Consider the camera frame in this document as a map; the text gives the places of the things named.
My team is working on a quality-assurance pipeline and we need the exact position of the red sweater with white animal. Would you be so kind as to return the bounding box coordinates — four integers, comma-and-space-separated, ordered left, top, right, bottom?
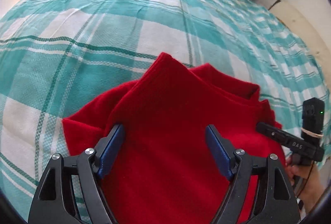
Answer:
63, 53, 285, 223

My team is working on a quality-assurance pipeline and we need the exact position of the person's right hand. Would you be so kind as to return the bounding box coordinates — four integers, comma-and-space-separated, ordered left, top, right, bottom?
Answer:
285, 157, 325, 214

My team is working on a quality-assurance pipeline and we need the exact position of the cream padded headboard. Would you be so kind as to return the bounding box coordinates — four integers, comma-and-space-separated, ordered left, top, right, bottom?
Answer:
269, 0, 330, 80

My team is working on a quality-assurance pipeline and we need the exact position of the teal white plaid bed cover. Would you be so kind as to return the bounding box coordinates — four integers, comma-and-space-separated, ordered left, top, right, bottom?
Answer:
1, 0, 330, 219

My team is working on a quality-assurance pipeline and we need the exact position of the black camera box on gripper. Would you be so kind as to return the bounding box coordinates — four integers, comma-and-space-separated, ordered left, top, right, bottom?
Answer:
301, 97, 325, 143

